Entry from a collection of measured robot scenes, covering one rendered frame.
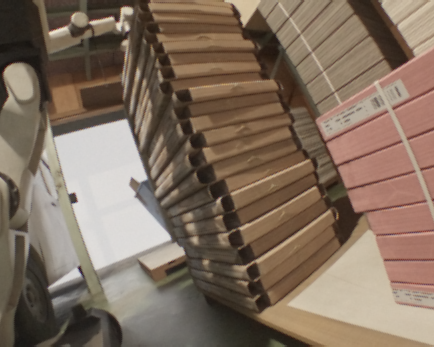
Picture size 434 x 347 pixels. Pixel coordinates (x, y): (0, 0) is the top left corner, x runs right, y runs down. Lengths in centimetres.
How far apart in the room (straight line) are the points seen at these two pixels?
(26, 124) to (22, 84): 12
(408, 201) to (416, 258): 10
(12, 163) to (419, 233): 85
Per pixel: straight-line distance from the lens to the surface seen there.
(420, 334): 47
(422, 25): 75
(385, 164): 41
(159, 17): 81
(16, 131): 71
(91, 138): 523
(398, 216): 43
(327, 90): 83
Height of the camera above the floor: 40
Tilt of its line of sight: 7 degrees up
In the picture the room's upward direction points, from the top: 22 degrees counter-clockwise
